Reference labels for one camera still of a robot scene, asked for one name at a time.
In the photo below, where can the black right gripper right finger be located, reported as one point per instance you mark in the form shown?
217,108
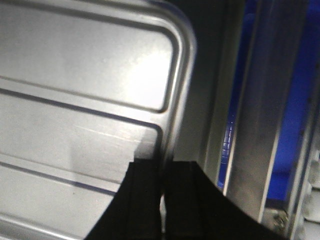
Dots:
197,210

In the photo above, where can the silver metal tray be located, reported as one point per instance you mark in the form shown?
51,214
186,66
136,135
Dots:
86,87

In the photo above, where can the right white roller track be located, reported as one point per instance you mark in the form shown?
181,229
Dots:
304,202

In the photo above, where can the lower blue plastic bin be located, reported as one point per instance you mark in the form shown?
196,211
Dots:
297,103

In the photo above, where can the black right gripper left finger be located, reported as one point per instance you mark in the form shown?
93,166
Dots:
134,212

